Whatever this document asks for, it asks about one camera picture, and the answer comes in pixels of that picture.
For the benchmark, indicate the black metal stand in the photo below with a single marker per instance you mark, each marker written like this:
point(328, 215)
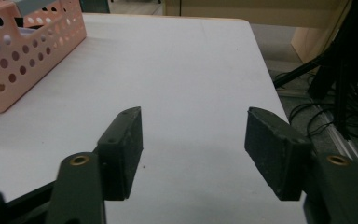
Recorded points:
point(345, 62)

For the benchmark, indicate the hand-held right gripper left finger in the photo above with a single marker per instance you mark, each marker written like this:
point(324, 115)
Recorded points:
point(121, 155)

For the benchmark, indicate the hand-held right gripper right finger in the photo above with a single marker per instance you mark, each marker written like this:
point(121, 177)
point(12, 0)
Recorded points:
point(279, 152)

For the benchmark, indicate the pink perforated plastic basket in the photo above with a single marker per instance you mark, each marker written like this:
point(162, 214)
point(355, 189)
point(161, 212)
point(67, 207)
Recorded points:
point(18, 59)

